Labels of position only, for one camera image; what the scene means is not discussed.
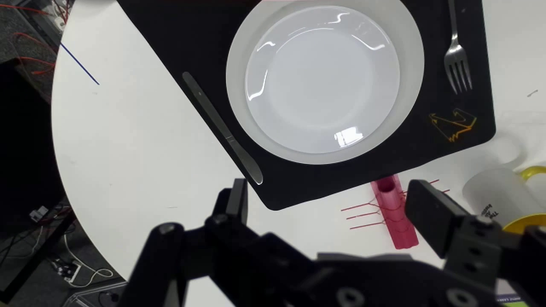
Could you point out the small white plate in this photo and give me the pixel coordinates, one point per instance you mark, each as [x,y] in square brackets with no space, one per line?
[319,79]

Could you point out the silver fork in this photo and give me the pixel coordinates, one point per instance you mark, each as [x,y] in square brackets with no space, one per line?
[458,62]

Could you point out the black placemat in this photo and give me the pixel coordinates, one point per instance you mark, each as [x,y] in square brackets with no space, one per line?
[189,35]

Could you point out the large white plate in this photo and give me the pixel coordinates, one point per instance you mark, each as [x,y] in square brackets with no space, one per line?
[411,69]

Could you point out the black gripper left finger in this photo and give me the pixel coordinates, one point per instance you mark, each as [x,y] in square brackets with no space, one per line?
[172,266]

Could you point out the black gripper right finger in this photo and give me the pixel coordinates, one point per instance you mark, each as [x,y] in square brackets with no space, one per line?
[472,244]

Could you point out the silver table knife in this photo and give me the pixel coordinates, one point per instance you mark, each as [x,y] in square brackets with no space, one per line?
[223,128]

